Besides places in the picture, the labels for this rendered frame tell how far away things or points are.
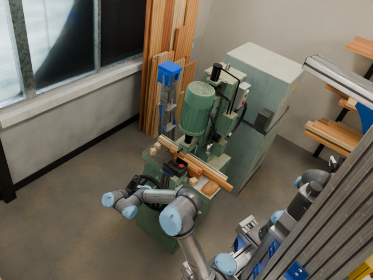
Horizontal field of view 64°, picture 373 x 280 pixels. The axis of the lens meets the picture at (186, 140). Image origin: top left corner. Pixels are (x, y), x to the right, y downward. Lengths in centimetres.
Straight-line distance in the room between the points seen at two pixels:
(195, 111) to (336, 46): 236
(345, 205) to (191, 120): 103
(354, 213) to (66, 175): 264
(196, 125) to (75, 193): 160
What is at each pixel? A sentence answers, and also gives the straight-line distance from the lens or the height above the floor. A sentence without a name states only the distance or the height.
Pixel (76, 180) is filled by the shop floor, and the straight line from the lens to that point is 319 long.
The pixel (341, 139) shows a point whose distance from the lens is 371.
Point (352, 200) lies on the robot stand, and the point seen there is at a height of 172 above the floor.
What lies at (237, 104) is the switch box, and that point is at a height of 136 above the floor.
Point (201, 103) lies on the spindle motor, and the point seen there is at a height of 146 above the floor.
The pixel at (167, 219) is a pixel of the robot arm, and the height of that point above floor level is 134.
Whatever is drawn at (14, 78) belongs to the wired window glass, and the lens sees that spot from 264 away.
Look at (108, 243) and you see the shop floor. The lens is 277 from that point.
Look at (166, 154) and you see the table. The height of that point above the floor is 90.
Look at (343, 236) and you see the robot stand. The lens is 128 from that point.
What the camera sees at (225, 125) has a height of 123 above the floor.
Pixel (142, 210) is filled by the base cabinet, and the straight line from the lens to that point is 263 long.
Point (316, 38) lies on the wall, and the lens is 387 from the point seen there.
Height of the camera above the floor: 241
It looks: 40 degrees down
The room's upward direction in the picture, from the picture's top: 14 degrees clockwise
